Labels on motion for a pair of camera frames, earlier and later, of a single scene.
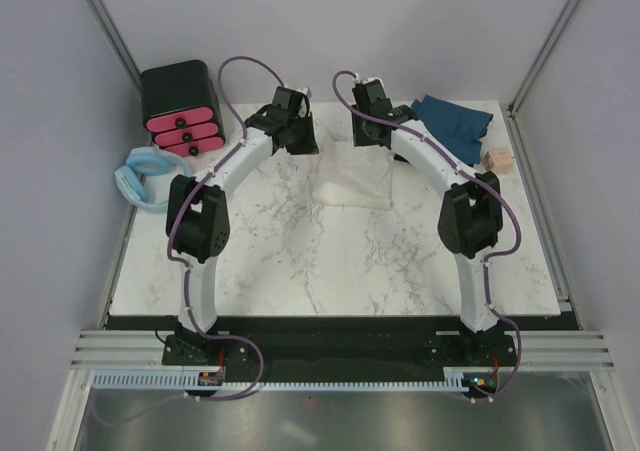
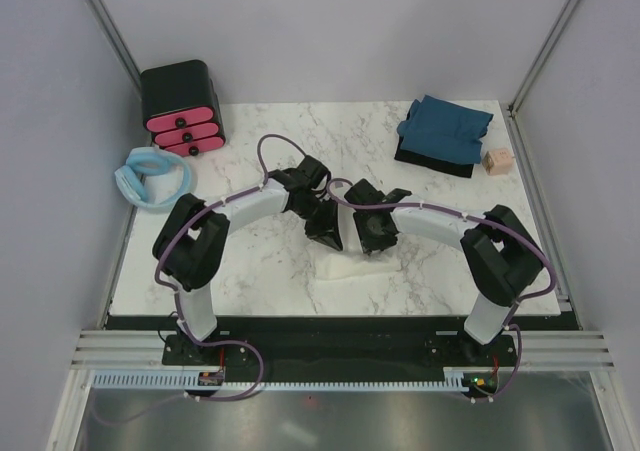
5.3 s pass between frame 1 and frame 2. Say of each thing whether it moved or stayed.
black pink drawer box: stayed
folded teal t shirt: stayed
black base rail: stayed
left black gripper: moved
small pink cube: stayed
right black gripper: moved
